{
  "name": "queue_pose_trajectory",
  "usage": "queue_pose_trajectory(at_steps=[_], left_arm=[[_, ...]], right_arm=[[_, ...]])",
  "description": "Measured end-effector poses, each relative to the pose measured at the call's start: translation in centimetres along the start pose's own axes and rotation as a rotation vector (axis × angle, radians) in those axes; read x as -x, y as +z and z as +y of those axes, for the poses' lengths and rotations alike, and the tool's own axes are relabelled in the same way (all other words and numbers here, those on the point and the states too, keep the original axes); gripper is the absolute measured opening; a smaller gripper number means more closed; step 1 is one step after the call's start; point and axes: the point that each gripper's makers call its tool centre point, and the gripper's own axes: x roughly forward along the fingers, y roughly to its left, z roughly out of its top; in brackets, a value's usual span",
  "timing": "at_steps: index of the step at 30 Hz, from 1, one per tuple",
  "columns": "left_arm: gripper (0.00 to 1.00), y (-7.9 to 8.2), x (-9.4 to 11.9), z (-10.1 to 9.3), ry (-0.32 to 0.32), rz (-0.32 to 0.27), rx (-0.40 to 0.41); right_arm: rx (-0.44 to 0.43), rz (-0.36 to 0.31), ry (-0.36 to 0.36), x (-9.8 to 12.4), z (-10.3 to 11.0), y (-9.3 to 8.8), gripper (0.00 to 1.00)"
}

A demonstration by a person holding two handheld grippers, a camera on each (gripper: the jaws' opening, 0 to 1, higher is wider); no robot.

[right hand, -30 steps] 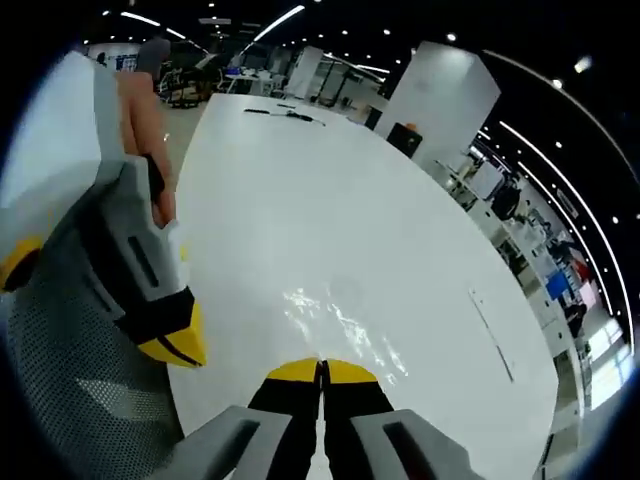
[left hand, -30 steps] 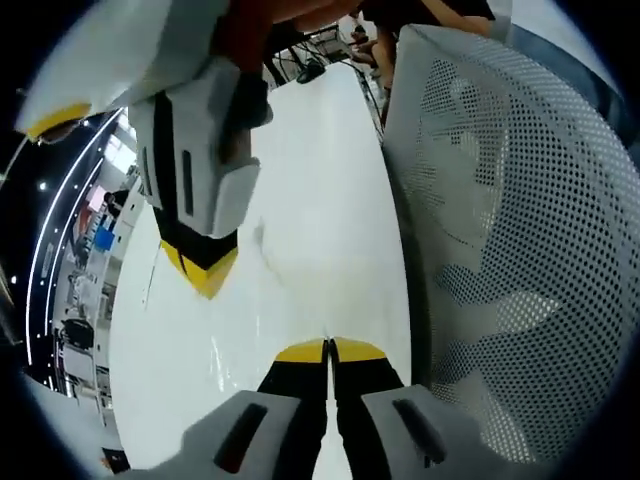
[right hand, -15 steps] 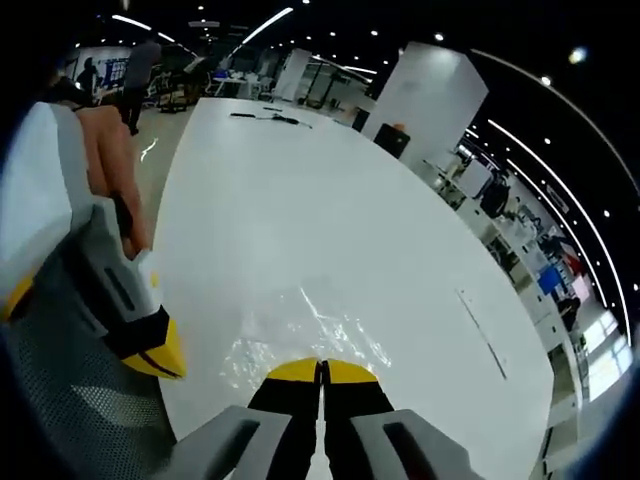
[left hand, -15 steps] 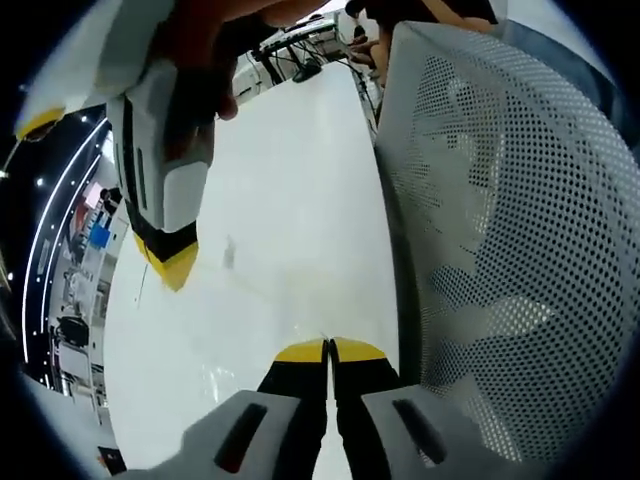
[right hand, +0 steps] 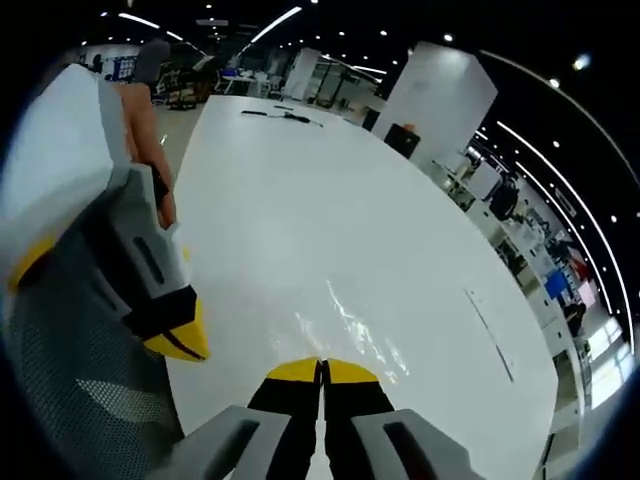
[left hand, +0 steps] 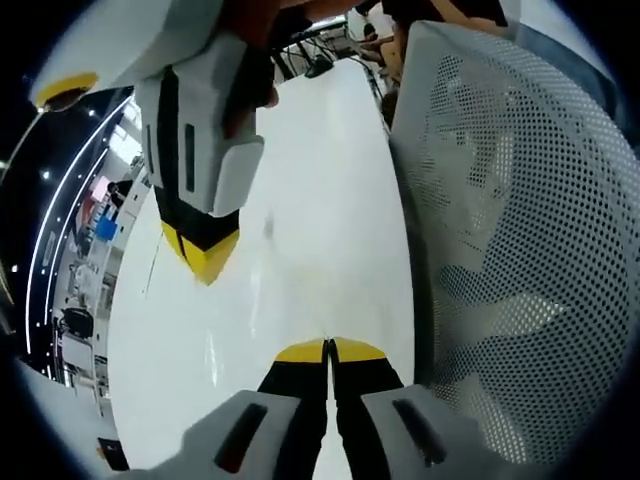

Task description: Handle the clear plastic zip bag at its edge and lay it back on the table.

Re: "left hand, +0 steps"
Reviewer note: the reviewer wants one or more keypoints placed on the white perforated mesh basket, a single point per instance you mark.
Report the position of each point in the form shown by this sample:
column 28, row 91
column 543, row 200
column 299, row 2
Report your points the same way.
column 525, row 200

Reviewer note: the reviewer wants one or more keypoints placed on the black monitor stand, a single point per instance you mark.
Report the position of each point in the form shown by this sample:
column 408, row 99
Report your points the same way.
column 315, row 55

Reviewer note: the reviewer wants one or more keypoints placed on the person's right hand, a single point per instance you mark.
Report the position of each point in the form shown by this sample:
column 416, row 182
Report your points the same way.
column 260, row 75

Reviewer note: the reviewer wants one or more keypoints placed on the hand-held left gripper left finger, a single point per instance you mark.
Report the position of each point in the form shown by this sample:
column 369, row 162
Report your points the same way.
column 295, row 400

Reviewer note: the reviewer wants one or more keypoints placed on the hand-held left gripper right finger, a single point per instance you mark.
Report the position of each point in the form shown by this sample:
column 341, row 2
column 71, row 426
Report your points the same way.
column 370, row 400

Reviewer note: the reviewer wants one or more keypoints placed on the black office chair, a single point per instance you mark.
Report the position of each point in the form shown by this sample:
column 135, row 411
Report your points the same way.
column 77, row 322

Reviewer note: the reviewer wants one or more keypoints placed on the blue storage box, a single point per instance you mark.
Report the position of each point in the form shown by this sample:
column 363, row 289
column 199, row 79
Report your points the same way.
column 107, row 229

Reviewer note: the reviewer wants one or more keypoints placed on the ceiling light strip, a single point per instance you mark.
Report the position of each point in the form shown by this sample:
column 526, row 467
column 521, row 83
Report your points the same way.
column 52, row 260
column 60, row 225

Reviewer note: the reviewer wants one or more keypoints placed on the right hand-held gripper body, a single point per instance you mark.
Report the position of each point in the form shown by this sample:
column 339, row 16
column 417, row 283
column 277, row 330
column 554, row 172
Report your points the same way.
column 150, row 40

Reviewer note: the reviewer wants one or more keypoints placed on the black flat object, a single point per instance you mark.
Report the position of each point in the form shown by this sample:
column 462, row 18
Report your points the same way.
column 112, row 454

